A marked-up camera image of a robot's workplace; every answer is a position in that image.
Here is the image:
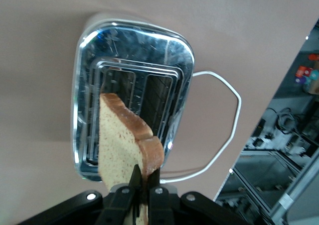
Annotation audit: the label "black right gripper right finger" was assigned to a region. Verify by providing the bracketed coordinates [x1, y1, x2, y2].
[148, 168, 175, 225]

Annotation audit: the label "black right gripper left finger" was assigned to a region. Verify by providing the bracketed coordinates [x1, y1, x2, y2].
[95, 163, 142, 225]

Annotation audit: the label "slice of brown bread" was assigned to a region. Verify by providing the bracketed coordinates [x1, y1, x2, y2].
[98, 93, 165, 225]

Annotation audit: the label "cream and chrome toaster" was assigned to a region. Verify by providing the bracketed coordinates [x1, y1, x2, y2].
[71, 10, 195, 184]

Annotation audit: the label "metal shelving rack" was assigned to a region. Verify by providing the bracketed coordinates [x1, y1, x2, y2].
[214, 18, 319, 225]

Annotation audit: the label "colourful packages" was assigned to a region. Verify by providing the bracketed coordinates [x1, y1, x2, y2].
[295, 53, 319, 95]

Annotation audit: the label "white toaster power cord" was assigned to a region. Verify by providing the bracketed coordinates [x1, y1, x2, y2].
[159, 70, 243, 184]

